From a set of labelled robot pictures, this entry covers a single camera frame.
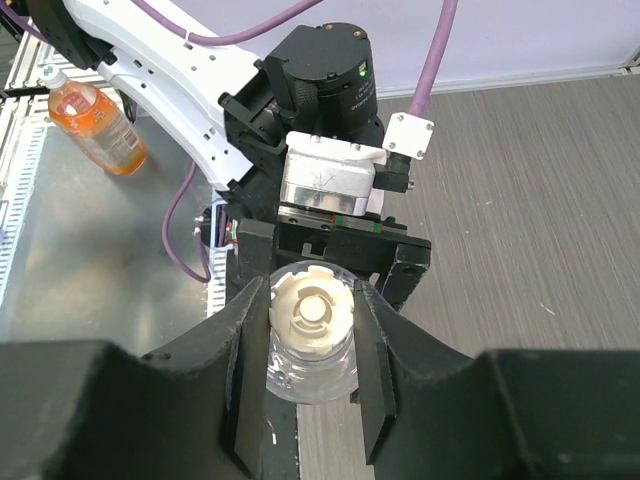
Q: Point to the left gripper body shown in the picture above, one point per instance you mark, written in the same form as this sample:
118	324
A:
361	245

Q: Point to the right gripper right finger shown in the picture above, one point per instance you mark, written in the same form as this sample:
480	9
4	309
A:
431	412

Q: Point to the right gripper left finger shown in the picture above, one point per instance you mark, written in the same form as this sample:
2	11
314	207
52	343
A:
191	409

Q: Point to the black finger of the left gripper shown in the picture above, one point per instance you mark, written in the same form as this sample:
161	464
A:
406	269

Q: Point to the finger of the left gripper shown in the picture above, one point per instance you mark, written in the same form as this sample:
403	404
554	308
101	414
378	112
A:
253	255

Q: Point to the white bottle cap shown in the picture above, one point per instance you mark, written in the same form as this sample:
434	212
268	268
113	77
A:
311	310

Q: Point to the clear bottle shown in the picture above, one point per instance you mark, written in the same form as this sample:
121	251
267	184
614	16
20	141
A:
304	380

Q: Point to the orange drink bottle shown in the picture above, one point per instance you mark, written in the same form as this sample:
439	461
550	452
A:
94	122

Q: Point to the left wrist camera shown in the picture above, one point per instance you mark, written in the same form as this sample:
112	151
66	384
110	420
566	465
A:
331	175

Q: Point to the white cable duct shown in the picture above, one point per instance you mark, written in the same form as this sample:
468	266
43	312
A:
23	134

